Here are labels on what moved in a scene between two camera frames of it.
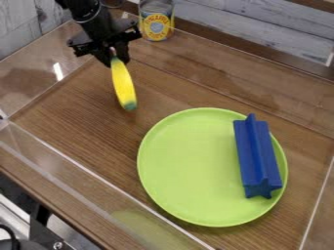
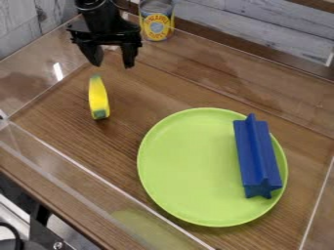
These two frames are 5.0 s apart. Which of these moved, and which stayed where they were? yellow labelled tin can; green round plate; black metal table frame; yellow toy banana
Moved: yellow toy banana
Stayed: yellow labelled tin can; black metal table frame; green round plate
